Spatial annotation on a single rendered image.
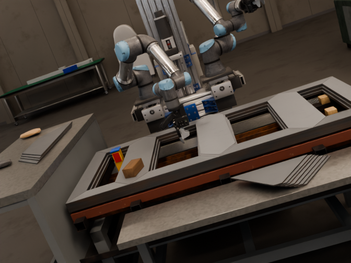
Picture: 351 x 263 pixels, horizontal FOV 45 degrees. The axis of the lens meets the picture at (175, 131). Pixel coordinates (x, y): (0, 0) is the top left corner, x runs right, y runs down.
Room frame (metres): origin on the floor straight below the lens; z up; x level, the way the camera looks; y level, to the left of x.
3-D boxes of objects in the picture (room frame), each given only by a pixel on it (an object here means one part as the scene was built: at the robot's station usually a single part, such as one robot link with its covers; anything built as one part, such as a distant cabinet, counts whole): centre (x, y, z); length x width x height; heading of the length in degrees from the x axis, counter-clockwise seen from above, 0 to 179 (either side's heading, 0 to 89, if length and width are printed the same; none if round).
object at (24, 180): (2.45, 0.89, 1.03); 1.30 x 0.60 x 0.04; 173
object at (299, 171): (1.63, -0.37, 0.77); 0.45 x 0.20 x 0.04; 83
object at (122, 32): (11.62, 0.37, 0.77); 0.87 x 0.71 x 1.55; 85
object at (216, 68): (2.96, -0.41, 1.09); 0.15 x 0.15 x 0.10
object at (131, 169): (2.04, 0.26, 0.89); 0.12 x 0.06 x 0.05; 155
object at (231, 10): (2.76, -0.62, 1.43); 0.11 x 0.08 x 0.09; 21
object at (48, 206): (2.42, 0.62, 0.51); 1.30 x 0.04 x 1.01; 173
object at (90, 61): (11.62, 2.61, 0.51); 2.84 x 1.12 x 1.03; 85
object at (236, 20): (2.75, -0.61, 1.34); 0.11 x 0.08 x 0.11; 111
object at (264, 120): (2.70, -0.46, 0.67); 1.30 x 0.20 x 0.03; 83
